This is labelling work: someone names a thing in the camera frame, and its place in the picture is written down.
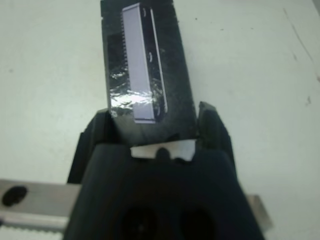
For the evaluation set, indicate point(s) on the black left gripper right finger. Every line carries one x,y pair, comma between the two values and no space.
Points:
215,130

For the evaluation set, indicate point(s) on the black box lid with print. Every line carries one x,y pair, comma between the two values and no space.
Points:
172,75

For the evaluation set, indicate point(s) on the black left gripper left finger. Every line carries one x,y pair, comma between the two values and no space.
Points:
90,135

